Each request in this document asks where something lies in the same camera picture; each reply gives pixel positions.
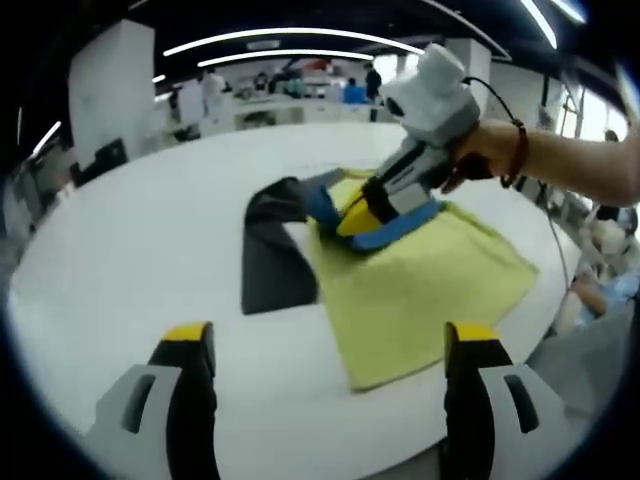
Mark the person's right hand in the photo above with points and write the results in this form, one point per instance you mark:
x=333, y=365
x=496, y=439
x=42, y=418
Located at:
x=490, y=147

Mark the white lab counter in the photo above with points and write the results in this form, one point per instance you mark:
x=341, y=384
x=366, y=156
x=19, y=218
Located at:
x=290, y=114

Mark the white square pillar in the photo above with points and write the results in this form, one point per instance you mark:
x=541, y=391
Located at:
x=477, y=80
x=110, y=90

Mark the long ceiling light strip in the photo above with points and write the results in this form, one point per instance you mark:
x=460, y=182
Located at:
x=290, y=32

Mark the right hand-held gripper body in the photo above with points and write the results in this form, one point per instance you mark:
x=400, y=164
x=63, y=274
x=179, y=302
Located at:
x=435, y=110

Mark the black chair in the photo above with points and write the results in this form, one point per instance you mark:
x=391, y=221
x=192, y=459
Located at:
x=102, y=157

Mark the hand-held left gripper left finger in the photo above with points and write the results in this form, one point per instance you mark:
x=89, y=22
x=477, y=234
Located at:
x=195, y=400

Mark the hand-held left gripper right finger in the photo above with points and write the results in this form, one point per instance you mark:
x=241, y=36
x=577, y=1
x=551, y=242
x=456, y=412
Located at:
x=465, y=400

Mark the yellow towel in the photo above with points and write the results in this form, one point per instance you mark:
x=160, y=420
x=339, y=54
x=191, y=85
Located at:
x=420, y=290

